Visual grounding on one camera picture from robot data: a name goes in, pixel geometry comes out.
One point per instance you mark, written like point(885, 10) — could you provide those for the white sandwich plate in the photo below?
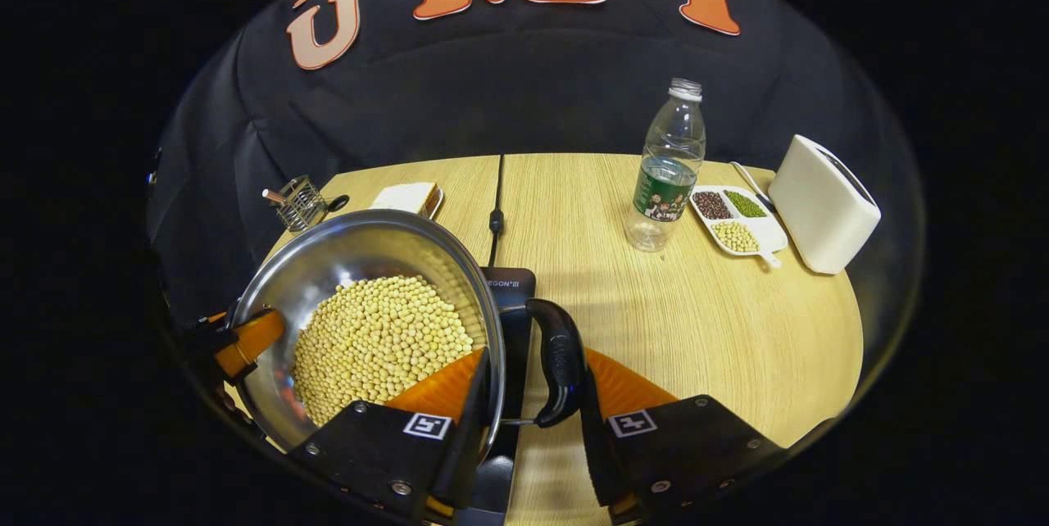
point(438, 202)

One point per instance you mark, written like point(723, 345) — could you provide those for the white divided dish of beans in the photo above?
point(758, 227)

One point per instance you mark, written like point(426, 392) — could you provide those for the pile of yellow soybeans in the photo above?
point(377, 337)

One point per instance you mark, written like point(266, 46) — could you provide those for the black induction cooktop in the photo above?
point(516, 337)

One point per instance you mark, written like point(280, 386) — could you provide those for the sandwich with lettuce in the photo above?
point(406, 197)

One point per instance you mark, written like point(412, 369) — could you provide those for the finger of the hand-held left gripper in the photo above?
point(250, 342)

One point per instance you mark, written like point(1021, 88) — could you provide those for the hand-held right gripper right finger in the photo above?
point(598, 460)

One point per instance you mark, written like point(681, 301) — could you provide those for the silver utensil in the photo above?
point(750, 184)

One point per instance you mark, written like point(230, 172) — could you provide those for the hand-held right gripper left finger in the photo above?
point(459, 444)

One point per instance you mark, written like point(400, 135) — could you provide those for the clear plastic water bottle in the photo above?
point(668, 165)

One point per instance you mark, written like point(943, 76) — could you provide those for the white toaster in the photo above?
point(819, 206)

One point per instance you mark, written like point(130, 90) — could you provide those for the black backdrop cloth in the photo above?
point(508, 75)

